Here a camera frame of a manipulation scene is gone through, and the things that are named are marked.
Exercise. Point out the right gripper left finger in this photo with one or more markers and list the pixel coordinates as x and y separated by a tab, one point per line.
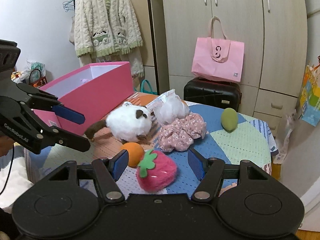
106	173

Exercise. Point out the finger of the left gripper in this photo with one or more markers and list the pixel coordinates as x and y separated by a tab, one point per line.
67	113
67	139

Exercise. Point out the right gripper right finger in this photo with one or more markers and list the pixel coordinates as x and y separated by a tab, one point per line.
210	174

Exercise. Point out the orange plush ball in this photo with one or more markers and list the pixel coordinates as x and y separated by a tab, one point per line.
136	153

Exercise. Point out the pink floral fabric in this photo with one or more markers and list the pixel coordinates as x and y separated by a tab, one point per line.
181	133

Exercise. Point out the pink strawberry plush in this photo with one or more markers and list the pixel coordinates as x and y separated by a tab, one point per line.
155	171

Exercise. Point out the white plush cat toy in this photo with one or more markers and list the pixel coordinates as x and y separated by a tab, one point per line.
127	123

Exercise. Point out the green plush mango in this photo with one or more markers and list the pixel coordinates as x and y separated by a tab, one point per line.
229	119

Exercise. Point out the colourful patchwork tablecloth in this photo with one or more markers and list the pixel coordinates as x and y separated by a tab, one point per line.
252	140

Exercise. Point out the pink storage box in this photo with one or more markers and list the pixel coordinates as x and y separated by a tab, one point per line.
93	90

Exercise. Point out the white mesh bath sponge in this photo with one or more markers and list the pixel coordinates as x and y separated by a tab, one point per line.
173	108

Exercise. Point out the black suitcase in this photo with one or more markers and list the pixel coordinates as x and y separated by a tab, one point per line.
218	94

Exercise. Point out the white wet wipes pack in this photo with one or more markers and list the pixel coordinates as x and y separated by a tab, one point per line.
160	101

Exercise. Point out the teal basket bag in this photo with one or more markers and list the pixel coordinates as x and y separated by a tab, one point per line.
143	87

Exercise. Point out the blue clothes hanger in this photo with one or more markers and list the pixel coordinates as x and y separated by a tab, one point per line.
69	5

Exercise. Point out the cream knitted cardigan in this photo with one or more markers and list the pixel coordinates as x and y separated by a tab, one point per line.
105	27

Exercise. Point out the pink paper tote bag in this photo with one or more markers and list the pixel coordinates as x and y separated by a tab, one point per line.
218	59

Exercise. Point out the colourful cartoon paper bag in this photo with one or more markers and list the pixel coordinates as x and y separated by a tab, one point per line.
310	95

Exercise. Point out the beige wardrobe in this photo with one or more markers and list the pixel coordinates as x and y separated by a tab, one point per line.
259	44

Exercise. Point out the orange handled gift bag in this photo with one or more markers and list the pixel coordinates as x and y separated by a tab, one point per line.
36	79

